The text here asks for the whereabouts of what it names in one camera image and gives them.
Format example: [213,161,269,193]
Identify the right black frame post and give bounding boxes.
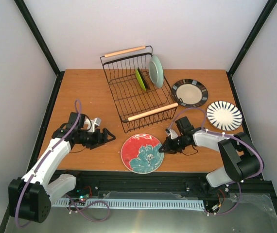
[227,0,277,75]

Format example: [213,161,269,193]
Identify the light blue slotted cable duct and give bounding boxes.
[52,198,205,211]

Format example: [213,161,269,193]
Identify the black frame post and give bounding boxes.
[227,0,277,75]
[13,0,62,76]

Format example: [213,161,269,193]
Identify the red and teal flower plate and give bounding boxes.
[120,133,164,174]

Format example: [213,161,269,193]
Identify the green striped rim plate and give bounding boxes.
[207,100,243,131]

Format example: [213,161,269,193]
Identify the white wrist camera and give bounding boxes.
[84,117,102,133]
[165,128,178,140]

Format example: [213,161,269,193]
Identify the dark red flower plate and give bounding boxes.
[138,68,150,89]

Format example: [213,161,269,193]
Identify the black rimmed beige plate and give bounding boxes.
[171,79,208,108]

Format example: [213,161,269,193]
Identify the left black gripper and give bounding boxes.
[78,128,116,150]

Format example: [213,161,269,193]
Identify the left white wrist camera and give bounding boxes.
[84,117,102,133]

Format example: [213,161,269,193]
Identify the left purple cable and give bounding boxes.
[14,99,111,229]

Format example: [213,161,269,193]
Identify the plain lime green plate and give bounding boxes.
[135,68,146,91]

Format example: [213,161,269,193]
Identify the black wire dish rack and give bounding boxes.
[100,45,177,133]

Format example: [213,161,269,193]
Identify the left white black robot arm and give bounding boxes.
[8,112,116,223]

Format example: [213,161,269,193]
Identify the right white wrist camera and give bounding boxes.
[165,128,178,140]

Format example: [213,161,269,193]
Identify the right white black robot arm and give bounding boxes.
[158,116,264,187]

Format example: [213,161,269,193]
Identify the left black frame post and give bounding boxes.
[13,0,62,76]

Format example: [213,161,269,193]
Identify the mint green flower plate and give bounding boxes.
[149,55,164,88]

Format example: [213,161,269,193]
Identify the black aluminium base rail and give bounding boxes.
[17,169,274,200]

